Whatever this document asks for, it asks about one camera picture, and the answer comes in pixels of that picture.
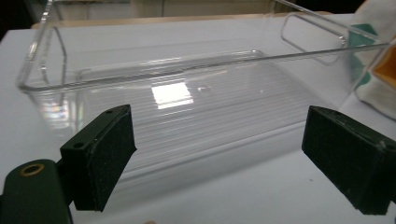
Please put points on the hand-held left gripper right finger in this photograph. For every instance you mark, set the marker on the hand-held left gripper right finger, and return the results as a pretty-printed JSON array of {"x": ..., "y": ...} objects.
[{"x": 345, "y": 149}]

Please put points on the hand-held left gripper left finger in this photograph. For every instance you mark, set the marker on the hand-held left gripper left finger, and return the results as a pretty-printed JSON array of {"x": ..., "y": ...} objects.
[{"x": 102, "y": 155}]

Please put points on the clear plastic storage bin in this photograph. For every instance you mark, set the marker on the clear plastic storage bin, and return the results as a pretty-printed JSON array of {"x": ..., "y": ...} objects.
[{"x": 218, "y": 124}]

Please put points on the white teal snack bag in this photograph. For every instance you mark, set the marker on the white teal snack bag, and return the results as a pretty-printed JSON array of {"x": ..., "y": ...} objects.
[{"x": 378, "y": 90}]

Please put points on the beige wooden desk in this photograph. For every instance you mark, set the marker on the beige wooden desk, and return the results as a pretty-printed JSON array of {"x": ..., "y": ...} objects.
[{"x": 186, "y": 12}]

